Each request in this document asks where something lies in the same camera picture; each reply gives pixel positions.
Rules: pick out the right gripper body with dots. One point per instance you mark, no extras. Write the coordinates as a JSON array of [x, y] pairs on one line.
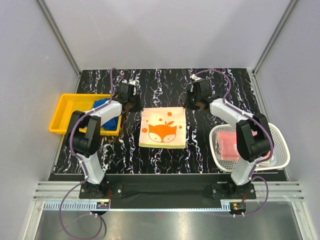
[[192, 102]]

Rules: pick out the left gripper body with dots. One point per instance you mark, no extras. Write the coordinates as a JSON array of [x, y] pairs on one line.
[[135, 105]]

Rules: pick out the blue towel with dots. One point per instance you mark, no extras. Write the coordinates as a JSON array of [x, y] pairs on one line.
[[110, 125]]

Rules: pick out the orange patterned towel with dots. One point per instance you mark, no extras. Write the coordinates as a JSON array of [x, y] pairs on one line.
[[163, 127]]

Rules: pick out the pink white towel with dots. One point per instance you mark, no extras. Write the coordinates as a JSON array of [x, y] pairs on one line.
[[227, 146]]

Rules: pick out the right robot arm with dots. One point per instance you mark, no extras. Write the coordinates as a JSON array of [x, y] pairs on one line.
[[253, 136]]

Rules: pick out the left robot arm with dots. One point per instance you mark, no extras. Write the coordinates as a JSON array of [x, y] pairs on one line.
[[83, 135]]

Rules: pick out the yellow plastic bin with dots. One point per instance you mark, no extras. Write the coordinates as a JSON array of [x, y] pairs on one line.
[[71, 102]]

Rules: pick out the white plastic basket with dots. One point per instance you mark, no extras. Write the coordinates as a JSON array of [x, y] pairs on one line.
[[279, 160]]

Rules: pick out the left controller board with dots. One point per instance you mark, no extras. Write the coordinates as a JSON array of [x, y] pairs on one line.
[[103, 205]]

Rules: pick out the controller board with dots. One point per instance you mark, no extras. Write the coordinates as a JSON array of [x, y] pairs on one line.
[[238, 206], [103, 205]]

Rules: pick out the right controller board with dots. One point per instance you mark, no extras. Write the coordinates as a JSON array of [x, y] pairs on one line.
[[238, 206]]

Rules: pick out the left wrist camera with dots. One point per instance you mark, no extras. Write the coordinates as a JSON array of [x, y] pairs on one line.
[[135, 84]]

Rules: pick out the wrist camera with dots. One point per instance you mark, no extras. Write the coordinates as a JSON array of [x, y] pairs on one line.
[[135, 84], [194, 78]]

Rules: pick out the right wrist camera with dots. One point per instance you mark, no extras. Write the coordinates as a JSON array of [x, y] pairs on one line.
[[194, 78]]

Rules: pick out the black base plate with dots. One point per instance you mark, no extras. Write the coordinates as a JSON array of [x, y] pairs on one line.
[[167, 191]]

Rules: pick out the left aluminium frame post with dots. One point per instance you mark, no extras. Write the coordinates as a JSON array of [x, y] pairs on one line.
[[58, 35]]

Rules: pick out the aluminium frame post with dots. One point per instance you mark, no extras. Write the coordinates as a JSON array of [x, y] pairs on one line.
[[58, 35], [276, 33]]

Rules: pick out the right aluminium frame post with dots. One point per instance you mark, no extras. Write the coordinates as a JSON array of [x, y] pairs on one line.
[[276, 33]]

